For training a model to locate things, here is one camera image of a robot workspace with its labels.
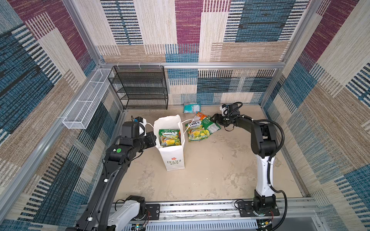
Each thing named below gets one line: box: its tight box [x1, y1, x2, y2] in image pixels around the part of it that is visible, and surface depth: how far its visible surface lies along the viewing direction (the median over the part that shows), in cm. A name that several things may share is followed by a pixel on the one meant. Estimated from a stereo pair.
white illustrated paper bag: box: [153, 114, 186, 171], surface depth 80 cm
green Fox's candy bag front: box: [158, 128, 182, 148], surface depth 86 cm
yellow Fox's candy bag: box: [185, 120, 211, 142], surface depth 103 cm
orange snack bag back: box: [196, 112, 208, 121], surface depth 114 cm
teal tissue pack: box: [183, 102, 202, 114], surface depth 117 cm
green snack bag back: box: [200, 115, 222, 135], surface depth 106 cm
